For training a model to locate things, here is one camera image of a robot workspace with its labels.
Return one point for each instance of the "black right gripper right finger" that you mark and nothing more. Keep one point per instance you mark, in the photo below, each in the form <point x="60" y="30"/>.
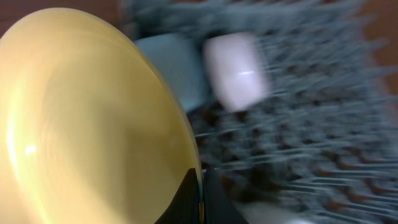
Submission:
<point x="218" y="208"/>

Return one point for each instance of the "pink bowl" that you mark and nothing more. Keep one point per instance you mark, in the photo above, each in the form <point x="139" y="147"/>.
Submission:
<point x="235" y="71"/>

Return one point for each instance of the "pale green cup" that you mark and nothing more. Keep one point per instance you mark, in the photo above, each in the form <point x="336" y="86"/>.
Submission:
<point x="265" y="213"/>

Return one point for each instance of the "light blue bowl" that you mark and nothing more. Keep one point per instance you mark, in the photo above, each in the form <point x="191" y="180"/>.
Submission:
<point x="179" y="62"/>

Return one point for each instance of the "yellow plate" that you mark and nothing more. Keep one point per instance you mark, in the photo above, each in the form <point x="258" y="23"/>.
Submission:
<point x="90" y="131"/>

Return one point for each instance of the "grey dishwasher rack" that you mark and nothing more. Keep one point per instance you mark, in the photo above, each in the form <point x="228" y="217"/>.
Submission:
<point x="323" y="144"/>

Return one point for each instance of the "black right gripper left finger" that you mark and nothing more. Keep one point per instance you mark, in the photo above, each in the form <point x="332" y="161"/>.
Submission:
<point x="185" y="205"/>

